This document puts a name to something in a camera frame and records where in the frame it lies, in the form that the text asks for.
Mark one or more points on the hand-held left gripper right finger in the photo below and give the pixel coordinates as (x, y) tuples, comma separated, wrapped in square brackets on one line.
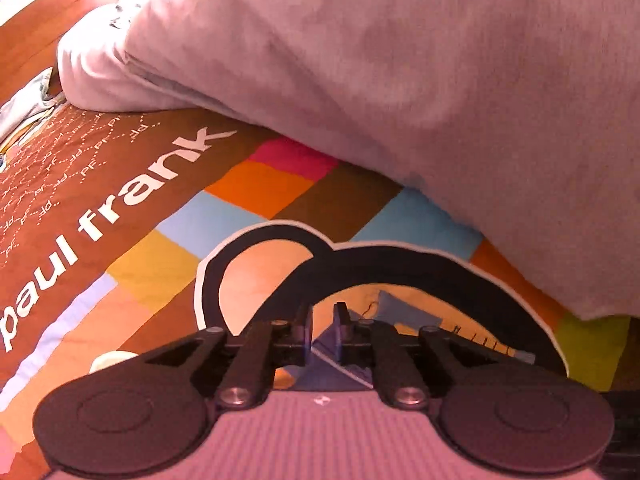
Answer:
[(341, 332)]

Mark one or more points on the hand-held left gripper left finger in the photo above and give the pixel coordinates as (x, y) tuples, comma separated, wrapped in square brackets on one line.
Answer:
[(305, 335)]

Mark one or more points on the blue printed pants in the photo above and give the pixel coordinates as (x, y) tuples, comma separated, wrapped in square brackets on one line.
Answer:
[(405, 310)]

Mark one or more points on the colourful printed blanket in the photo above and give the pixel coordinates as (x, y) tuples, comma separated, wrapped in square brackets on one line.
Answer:
[(150, 185)]

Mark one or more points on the pale grey quilt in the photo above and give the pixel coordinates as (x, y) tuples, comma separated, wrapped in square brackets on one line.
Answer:
[(350, 60)]

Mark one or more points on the wooden headboard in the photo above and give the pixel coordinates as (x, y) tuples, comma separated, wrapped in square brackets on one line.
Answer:
[(50, 10)]

